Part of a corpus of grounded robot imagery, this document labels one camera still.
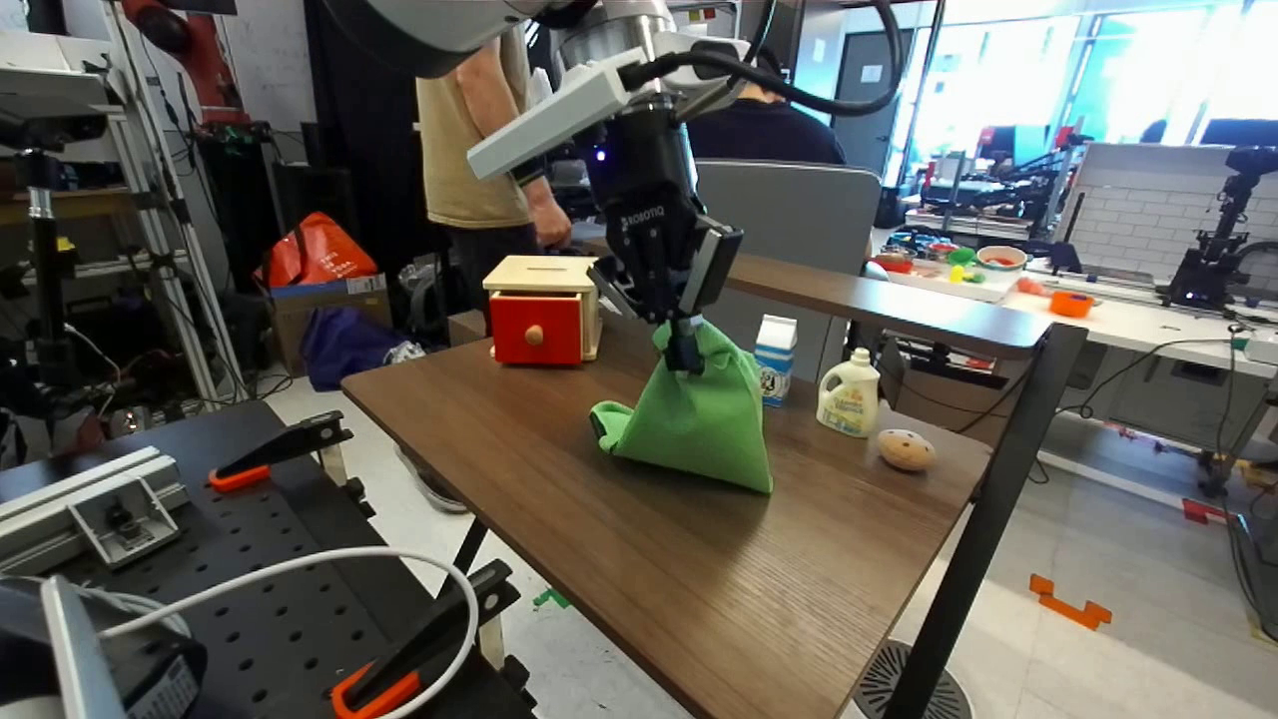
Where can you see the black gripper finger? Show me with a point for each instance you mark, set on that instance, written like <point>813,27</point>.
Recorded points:
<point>622,288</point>
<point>679,344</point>

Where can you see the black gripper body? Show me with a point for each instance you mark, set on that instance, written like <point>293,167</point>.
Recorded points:
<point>655,225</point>

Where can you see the green cloth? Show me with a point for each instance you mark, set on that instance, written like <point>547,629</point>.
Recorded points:
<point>707,424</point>

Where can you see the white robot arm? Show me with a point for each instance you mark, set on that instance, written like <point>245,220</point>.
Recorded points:
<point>439,32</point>

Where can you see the blue cloth bundle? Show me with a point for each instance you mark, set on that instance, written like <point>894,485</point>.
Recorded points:
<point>345,344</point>

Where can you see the red wooden drawer box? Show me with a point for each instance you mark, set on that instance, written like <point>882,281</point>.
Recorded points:
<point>544,311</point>

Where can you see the seated man in black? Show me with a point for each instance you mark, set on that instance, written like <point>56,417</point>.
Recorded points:
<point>765,131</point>

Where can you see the standing person beige shirt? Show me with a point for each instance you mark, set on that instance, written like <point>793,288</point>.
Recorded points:
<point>484,212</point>

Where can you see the white detergent bottle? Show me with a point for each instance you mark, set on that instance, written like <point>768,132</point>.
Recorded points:
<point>849,396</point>

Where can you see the beige round bread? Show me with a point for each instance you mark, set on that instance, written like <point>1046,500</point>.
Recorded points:
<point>902,449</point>

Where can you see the orange bag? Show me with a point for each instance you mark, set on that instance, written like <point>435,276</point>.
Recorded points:
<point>311,255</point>

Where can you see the orange floor marker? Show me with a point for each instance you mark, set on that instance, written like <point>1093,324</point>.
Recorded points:
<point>1082,613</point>

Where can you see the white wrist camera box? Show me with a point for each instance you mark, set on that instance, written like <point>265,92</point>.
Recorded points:
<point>606,90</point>

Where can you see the orange handled clamp rear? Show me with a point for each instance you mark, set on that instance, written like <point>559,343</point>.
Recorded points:
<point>315,435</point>

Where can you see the orange handled clamp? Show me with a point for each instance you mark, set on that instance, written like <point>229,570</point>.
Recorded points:
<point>315,435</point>
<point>434,653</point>

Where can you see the orange handled clamp front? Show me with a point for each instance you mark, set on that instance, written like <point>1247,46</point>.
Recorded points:
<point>434,653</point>

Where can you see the aluminium extrusion rail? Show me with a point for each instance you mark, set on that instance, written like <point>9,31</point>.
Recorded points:
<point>117,512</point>

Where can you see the black camera tripod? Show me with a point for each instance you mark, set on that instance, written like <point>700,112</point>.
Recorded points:
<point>45,363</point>

